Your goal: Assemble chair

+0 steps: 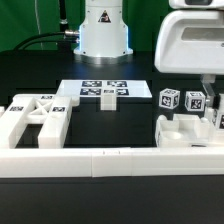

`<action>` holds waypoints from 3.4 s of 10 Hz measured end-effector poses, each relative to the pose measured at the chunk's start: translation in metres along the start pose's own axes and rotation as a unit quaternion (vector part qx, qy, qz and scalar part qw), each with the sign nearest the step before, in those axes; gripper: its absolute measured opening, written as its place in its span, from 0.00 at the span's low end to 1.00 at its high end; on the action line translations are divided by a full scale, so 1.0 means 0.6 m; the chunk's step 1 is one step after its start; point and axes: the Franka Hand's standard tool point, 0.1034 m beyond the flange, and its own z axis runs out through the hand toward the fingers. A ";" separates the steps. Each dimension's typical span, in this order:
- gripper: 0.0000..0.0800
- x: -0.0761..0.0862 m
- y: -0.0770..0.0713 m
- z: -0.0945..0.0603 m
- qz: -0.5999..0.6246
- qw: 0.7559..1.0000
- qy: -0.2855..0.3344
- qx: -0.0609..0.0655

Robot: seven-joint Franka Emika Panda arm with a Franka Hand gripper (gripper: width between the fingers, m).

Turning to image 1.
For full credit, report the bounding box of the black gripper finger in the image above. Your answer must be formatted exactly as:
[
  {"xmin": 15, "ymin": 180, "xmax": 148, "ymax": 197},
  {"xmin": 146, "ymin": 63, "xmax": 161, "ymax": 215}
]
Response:
[{"xmin": 201, "ymin": 74, "xmax": 216, "ymax": 107}]

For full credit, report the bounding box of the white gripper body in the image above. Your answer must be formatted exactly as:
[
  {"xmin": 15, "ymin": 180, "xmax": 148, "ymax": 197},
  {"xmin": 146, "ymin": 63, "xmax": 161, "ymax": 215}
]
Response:
[{"xmin": 154, "ymin": 0, "xmax": 224, "ymax": 75}]

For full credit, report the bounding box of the white chair seat part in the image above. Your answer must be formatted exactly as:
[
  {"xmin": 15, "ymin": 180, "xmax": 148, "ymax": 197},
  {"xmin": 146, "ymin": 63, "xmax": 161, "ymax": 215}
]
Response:
[{"xmin": 155, "ymin": 114, "xmax": 213, "ymax": 148}]

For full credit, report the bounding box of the small white part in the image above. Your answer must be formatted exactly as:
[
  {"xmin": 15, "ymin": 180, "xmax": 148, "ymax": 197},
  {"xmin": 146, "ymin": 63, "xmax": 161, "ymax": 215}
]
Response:
[{"xmin": 100, "ymin": 94, "xmax": 117, "ymax": 111}]

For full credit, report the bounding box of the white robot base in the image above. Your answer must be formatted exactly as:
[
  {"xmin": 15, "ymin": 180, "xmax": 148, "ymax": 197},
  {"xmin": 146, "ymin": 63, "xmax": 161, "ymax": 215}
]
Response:
[{"xmin": 74, "ymin": 0, "xmax": 133, "ymax": 65}]

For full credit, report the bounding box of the black pole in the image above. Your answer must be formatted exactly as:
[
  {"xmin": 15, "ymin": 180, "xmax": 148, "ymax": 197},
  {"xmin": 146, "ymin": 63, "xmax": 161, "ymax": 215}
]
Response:
[{"xmin": 58, "ymin": 0, "xmax": 69, "ymax": 51}]

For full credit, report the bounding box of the black cable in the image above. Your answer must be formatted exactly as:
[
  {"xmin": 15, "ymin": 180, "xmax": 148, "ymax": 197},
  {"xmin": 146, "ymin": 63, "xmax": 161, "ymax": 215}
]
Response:
[{"xmin": 13, "ymin": 29, "xmax": 81, "ymax": 51}]

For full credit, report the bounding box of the white marker base plate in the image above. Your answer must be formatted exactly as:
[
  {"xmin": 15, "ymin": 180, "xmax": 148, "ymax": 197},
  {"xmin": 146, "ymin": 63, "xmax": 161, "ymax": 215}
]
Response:
[{"xmin": 56, "ymin": 80, "xmax": 152, "ymax": 98}]

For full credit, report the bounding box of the white chair back frame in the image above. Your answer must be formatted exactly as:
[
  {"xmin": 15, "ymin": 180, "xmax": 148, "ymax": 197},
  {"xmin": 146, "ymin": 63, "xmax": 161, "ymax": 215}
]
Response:
[{"xmin": 0, "ymin": 94, "xmax": 80, "ymax": 149}]

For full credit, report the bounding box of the white fence wall front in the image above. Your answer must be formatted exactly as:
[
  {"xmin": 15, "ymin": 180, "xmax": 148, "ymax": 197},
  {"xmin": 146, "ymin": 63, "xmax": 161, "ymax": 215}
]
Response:
[{"xmin": 0, "ymin": 147, "xmax": 224, "ymax": 178}]

